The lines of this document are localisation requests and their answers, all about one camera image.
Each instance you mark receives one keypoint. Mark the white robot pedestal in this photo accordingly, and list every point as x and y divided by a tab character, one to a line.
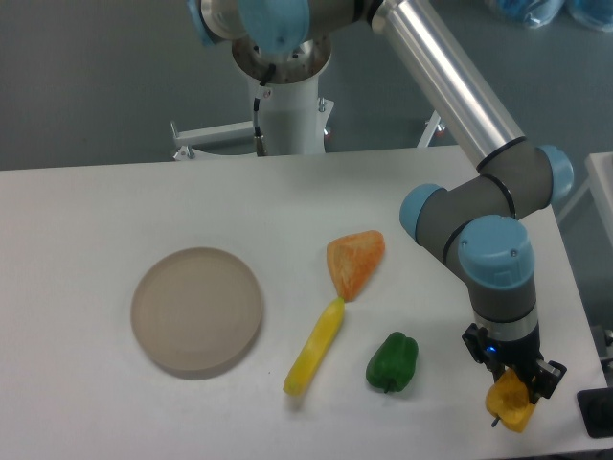
288	115

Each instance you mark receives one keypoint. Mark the orange fruit wedge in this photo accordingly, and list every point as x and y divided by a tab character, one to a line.
352	260

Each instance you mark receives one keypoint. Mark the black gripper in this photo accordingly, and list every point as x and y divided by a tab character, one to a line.
522	356

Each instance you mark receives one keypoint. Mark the yellow bell pepper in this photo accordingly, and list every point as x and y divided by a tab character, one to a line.
508	401

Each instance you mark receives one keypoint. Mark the black device at edge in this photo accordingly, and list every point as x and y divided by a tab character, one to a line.
595	406

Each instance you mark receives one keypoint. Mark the beige round plate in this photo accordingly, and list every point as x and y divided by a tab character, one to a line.
197	312

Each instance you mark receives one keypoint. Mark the green bell pepper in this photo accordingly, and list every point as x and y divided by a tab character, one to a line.
394	363

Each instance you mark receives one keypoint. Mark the blue plastic bag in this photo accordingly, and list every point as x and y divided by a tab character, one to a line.
595	15

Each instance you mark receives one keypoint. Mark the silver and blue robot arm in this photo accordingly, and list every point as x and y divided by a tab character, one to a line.
475	230

